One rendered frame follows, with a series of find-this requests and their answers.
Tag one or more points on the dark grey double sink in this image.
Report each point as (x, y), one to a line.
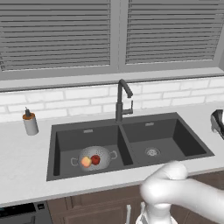
(128, 145)

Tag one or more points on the silver perforated colander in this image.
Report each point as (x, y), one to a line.
(99, 154)

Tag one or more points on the yellow orange peach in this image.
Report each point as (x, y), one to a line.
(85, 162)

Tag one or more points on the grey window with blinds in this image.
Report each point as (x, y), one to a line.
(110, 38)

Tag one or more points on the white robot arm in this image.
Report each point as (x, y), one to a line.
(175, 189)

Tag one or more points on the black dishwasher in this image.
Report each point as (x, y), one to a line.
(24, 213)

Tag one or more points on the red apple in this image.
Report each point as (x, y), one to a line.
(95, 159)

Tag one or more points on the dark grey sink faucet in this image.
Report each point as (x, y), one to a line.
(120, 102)

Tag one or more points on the white soap dispenser bottle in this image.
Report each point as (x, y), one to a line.
(30, 124)

